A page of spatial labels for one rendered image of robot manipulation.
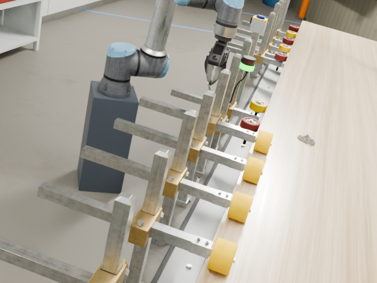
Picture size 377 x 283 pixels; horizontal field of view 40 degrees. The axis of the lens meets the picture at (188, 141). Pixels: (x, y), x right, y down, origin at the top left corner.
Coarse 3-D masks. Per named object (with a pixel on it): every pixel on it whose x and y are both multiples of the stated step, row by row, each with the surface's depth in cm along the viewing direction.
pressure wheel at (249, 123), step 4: (244, 120) 218; (248, 120) 220; (252, 120) 219; (256, 120) 222; (240, 124) 220; (244, 124) 217; (248, 124) 216; (252, 124) 217; (256, 124) 218; (244, 128) 218; (248, 128) 217; (252, 128) 217; (256, 128) 218; (244, 140) 223
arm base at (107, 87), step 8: (104, 80) 288; (112, 80) 285; (120, 80) 285; (128, 80) 290; (104, 88) 288; (112, 88) 286; (120, 88) 287; (128, 88) 291; (112, 96) 287; (120, 96) 288; (128, 96) 292
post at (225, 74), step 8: (224, 72) 191; (224, 80) 192; (216, 88) 194; (224, 88) 193; (216, 96) 195; (216, 104) 197; (216, 112) 198; (208, 136) 202; (208, 144) 204; (200, 160) 207; (200, 168) 209
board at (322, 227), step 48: (336, 48) 385; (288, 96) 262; (336, 96) 280; (288, 144) 208; (336, 144) 219; (288, 192) 173; (336, 192) 181; (240, 240) 143; (288, 240) 148; (336, 240) 153
